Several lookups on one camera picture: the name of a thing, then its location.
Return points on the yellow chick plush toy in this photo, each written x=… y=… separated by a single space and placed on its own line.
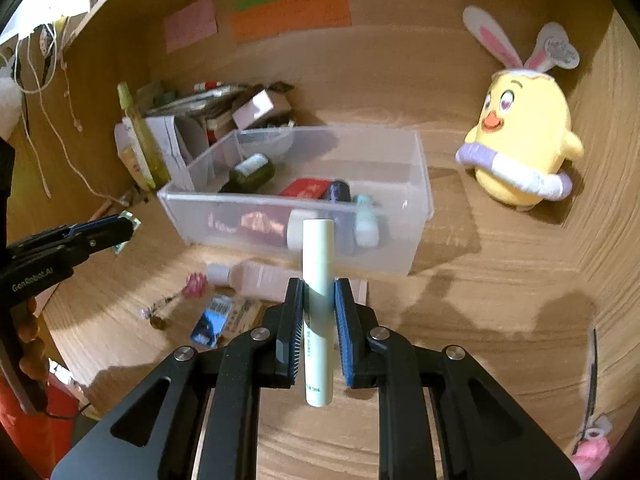
x=524 y=133

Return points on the blue barcode packet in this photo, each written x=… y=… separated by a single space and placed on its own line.
x=211 y=324

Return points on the orange paper note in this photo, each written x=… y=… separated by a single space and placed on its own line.
x=275 y=18

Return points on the clear plastic storage box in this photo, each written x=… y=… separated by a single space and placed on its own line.
x=386 y=164

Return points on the person left hand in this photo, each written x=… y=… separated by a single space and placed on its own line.
x=28 y=370

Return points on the small white cardboard box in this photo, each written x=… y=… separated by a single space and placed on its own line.
x=261 y=107

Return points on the red white marker pen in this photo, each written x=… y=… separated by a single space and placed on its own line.
x=207 y=86

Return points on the light blue small bottle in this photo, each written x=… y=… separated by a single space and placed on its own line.
x=366 y=232

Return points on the dark green glass bottle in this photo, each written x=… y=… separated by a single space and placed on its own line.
x=249 y=175

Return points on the pink flower hairpin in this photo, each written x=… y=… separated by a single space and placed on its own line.
x=196 y=285

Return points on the pale green cosmetic stick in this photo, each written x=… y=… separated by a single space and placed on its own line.
x=318 y=276

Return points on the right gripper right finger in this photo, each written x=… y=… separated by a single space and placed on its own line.
x=442 y=415

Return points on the pink paper note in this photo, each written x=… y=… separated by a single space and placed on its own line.
x=189 y=25

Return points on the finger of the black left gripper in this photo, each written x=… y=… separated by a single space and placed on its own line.
x=110 y=226
x=86 y=239

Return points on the tall yellow spray bottle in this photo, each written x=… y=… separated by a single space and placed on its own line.
x=148 y=155

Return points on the wooden stick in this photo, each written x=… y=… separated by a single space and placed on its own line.
x=102 y=211

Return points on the beige flat packet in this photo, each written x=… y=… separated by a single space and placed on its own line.
x=243 y=317

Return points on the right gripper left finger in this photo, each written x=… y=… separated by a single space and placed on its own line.
x=196 y=414

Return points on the red tea packet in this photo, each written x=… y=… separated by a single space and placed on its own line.
x=282 y=226

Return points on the pink object at corner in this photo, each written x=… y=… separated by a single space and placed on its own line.
x=592 y=446

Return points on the dark purple cosmetic tube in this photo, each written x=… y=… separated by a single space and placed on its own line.
x=338 y=192

